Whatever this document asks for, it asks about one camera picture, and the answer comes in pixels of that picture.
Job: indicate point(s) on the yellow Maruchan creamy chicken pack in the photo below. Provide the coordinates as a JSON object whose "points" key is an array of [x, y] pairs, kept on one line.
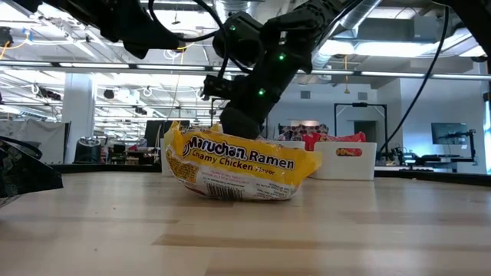
{"points": [[238, 161]]}

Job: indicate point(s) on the black fire noodle pack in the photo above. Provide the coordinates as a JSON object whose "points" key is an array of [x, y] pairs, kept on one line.
{"points": [[27, 172], [295, 132]]}

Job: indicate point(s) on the red Saucy Noodle pack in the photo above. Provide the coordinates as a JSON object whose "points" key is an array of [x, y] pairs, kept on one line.
{"points": [[337, 138]]}

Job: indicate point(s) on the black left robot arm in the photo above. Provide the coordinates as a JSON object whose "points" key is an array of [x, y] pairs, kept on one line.
{"points": [[115, 23]]}

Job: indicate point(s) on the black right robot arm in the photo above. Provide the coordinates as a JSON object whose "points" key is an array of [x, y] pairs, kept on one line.
{"points": [[291, 34]]}

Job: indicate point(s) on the crossbar with light strips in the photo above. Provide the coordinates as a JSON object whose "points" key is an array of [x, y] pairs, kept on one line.
{"points": [[96, 66]]}

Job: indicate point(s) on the black drum container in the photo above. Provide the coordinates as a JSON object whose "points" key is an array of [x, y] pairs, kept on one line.
{"points": [[87, 151]]}

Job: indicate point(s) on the white building pillar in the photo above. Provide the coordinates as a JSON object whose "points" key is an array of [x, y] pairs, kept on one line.
{"points": [[78, 115]]}

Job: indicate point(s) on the distant black robot station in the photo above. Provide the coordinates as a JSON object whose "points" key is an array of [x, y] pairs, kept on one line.
{"points": [[429, 159]]}

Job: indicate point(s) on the grey partition screen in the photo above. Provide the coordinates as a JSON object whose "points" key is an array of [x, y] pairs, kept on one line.
{"points": [[50, 134]]}

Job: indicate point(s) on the thin black frame stand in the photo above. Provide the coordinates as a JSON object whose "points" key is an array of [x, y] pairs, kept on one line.
{"points": [[360, 104], [211, 111]]}

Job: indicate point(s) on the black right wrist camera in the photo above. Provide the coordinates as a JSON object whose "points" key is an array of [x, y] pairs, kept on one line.
{"points": [[216, 87]]}

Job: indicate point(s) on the silver spiral ventilation duct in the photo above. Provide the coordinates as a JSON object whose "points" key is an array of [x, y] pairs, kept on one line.
{"points": [[230, 5], [364, 11]]}

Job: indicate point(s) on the dark wall monitor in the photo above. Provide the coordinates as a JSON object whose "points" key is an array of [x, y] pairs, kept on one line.
{"points": [[449, 133]]}

